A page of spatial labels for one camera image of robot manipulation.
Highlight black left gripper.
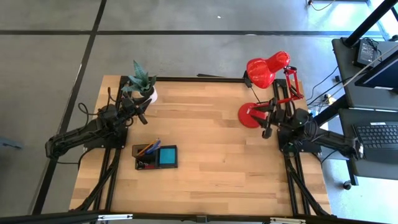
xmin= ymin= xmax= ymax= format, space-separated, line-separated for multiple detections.
xmin=121 ymin=96 xmax=154 ymax=126

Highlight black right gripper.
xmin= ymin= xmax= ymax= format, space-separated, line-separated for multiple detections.
xmin=251 ymin=99 xmax=292 ymax=140

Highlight blue-handled scissors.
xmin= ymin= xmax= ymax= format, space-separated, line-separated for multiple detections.
xmin=145 ymin=139 xmax=162 ymax=156

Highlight blue sticky note pad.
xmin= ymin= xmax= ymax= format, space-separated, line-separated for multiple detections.
xmin=159 ymin=147 xmax=176 ymax=166

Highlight black mesh desk organizer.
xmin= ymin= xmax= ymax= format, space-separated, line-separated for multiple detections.
xmin=132 ymin=139 xmax=179 ymax=170

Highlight green plant in white pot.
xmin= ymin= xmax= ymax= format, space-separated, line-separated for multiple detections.
xmin=121 ymin=60 xmax=159 ymax=103

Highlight red desk lamp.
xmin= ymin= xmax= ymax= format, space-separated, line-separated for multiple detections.
xmin=238 ymin=51 xmax=305 ymax=129

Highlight black diagonal desk leg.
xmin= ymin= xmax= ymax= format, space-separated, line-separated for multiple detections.
xmin=312 ymin=95 xmax=349 ymax=127

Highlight white yellow power strip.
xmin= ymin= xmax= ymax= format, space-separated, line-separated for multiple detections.
xmin=322 ymin=94 xmax=337 ymax=106

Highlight black side desk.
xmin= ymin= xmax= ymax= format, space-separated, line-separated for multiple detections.
xmin=331 ymin=37 xmax=398 ymax=110
xmin=338 ymin=108 xmax=398 ymax=181

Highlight black keyboard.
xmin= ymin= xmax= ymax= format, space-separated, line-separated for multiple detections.
xmin=353 ymin=121 xmax=398 ymax=163

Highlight black power adapter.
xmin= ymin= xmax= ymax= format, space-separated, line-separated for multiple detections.
xmin=354 ymin=39 xmax=379 ymax=68

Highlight black monitor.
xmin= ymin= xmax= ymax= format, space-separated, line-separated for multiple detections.
xmin=354 ymin=49 xmax=398 ymax=91

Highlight grey object on floor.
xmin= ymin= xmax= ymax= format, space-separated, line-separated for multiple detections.
xmin=0 ymin=138 xmax=25 ymax=149

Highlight black diagonal pole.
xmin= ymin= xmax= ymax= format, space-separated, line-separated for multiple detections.
xmin=343 ymin=0 xmax=398 ymax=48

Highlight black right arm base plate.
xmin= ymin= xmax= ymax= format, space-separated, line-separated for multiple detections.
xmin=277 ymin=127 xmax=323 ymax=154

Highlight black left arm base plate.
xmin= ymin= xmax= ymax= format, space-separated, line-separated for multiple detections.
xmin=83 ymin=124 xmax=129 ymax=150

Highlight black aluminium table frame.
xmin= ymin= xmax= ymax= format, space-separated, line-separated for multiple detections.
xmin=0 ymin=73 xmax=398 ymax=224

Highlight silver frame bracket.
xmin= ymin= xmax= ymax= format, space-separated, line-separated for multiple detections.
xmin=97 ymin=213 xmax=134 ymax=222
xmin=269 ymin=217 xmax=307 ymax=224

